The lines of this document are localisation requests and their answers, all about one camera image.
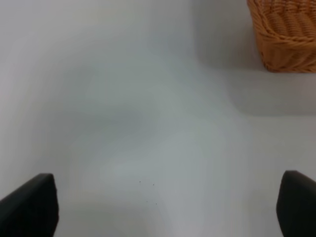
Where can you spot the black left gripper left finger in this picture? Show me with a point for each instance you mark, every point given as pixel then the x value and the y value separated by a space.
pixel 32 210

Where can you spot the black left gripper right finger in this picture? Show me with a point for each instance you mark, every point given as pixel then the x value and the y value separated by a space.
pixel 296 205

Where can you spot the orange wicker basket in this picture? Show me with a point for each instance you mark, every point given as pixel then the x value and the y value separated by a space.
pixel 285 33

